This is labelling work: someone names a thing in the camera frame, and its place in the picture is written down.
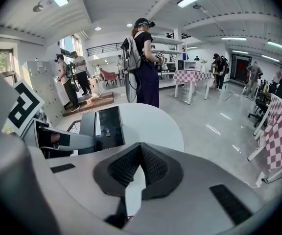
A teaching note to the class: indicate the white table frame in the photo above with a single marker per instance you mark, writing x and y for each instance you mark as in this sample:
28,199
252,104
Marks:
193,94

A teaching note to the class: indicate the black telephone base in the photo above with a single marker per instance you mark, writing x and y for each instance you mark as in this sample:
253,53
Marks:
111,126

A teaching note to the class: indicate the white vase with flowers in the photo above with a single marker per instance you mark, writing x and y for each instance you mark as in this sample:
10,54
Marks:
203,67

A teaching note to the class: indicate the round white side table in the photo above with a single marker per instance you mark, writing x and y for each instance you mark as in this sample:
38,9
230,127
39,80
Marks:
150,121

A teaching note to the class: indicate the checkered cloth right table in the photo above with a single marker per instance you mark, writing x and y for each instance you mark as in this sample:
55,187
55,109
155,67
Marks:
256,153

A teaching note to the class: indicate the grey backpack rig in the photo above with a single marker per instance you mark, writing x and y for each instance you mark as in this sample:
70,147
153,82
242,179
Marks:
70,72
131,57

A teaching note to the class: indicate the pink checkered tablecloth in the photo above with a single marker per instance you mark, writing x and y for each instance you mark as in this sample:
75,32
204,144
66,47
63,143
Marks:
280,143
192,77

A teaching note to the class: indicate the white microwave oven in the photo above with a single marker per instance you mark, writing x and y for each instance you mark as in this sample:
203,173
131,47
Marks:
192,65

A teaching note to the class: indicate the white power strip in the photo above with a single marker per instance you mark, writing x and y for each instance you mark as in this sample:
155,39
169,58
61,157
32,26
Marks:
260,182

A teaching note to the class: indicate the pink armchair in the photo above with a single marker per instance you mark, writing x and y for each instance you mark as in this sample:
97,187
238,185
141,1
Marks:
109,75

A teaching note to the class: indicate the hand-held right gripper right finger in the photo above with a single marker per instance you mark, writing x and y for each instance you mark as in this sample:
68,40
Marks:
192,204

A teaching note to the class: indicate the dark framed window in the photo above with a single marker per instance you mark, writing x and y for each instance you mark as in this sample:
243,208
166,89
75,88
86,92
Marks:
1,62

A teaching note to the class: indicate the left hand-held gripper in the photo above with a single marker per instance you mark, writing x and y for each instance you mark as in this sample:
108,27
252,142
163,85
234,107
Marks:
23,106

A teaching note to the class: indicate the grey locker cabinet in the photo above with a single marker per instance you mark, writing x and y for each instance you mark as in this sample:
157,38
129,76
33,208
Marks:
40,82

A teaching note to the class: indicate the dark double door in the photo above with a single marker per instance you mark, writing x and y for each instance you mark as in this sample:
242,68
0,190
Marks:
241,70

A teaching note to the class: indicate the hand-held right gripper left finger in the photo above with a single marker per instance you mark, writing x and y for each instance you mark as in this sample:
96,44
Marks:
82,180

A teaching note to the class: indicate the white shelf rack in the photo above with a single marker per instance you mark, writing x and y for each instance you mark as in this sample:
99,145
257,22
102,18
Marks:
168,41

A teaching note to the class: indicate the black balcony railing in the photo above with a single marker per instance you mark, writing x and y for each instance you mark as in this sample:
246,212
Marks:
104,48

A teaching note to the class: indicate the wooden step platform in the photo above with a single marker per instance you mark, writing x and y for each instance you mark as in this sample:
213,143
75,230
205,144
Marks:
82,106

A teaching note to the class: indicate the black office chair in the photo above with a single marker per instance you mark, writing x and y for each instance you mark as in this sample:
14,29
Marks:
261,105

